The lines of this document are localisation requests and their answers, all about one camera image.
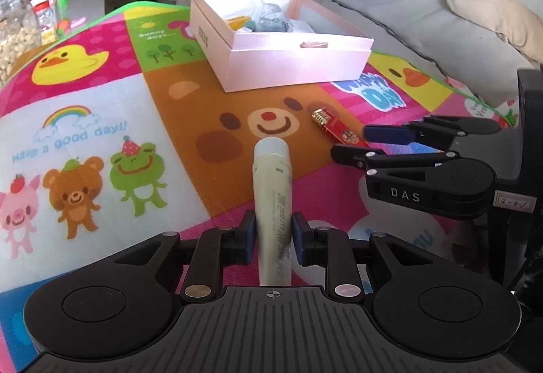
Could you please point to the beige cushion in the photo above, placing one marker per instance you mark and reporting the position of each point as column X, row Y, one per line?
column 496, row 17

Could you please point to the small yellow item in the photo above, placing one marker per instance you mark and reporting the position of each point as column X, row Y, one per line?
column 237, row 22

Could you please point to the red patterned packet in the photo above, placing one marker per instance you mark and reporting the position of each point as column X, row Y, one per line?
column 335, row 127

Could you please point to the colourful cartoon play mat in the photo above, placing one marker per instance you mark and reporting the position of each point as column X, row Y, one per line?
column 106, row 101

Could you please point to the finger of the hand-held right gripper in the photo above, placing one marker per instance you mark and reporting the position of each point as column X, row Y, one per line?
column 386, row 133
column 352, row 155

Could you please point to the pink cardboard box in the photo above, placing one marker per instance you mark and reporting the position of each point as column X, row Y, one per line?
column 271, row 63

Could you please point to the grey sofa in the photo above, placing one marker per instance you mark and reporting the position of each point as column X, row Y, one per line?
column 382, row 0

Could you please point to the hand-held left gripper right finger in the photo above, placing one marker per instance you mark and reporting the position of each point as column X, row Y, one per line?
column 299, row 242

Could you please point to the grey plastic bag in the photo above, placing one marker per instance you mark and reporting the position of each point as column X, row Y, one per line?
column 267, row 15

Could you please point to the cluster of colourful toys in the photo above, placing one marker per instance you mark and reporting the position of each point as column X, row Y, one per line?
column 46, row 8

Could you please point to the cream tube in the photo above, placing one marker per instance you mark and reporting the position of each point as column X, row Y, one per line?
column 271, row 186

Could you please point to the low grey table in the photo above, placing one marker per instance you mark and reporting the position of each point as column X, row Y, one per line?
column 91, row 2

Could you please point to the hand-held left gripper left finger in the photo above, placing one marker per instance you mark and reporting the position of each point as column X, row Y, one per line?
column 250, row 238

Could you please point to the clear jar of nuts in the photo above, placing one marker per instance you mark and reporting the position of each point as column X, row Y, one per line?
column 17, row 42

